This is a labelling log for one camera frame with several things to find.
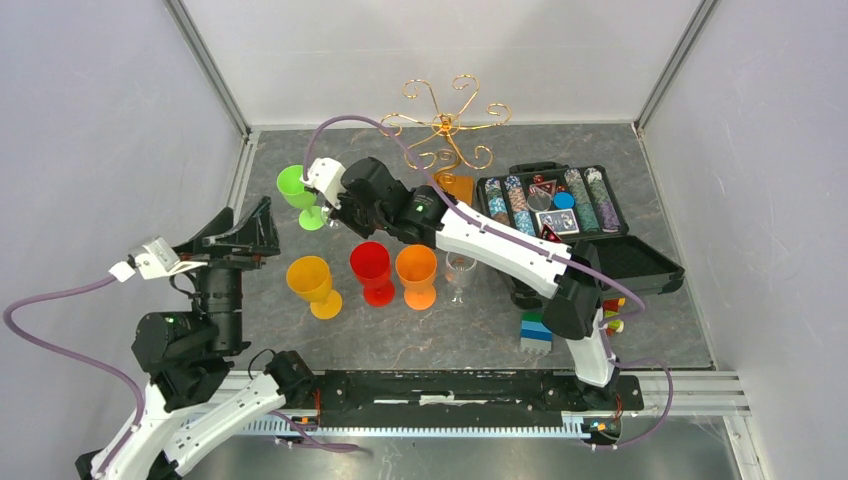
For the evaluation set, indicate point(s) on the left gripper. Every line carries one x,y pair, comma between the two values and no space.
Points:
260,236

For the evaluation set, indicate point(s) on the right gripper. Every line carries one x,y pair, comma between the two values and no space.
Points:
342,216

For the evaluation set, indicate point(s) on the green wine glass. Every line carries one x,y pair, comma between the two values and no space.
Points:
295,194

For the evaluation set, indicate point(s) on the red wine glass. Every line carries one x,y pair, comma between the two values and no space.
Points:
371,265

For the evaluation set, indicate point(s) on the orange wine glass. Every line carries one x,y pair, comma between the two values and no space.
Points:
416,267

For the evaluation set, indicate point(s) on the yellow wine glass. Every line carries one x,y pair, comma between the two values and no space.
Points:
309,277

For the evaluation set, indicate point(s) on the clear wine glass front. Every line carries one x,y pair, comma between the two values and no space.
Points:
459,273

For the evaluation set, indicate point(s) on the clear wine glass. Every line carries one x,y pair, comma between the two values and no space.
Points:
328,218
459,273

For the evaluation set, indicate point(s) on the clear wine glass back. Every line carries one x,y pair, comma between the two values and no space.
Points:
328,218

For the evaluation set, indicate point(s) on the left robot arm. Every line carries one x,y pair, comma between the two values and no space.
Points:
189,354

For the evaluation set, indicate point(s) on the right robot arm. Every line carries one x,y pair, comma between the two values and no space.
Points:
425,216

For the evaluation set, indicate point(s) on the black poker chip case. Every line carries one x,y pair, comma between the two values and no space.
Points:
561,203

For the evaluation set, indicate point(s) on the blue green toy block stack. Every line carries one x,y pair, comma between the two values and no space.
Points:
534,335

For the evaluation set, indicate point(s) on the small colourful toy car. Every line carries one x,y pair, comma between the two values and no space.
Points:
611,308

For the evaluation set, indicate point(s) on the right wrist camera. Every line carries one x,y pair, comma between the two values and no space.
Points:
324,176

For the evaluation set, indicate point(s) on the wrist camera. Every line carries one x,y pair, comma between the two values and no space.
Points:
155,259
324,176

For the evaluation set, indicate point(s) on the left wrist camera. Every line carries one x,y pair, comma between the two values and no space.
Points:
155,259

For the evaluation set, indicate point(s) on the gold wire wooden glass rack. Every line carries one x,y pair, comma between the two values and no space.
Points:
443,163

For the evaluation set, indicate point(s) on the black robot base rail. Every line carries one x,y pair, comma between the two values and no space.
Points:
459,398

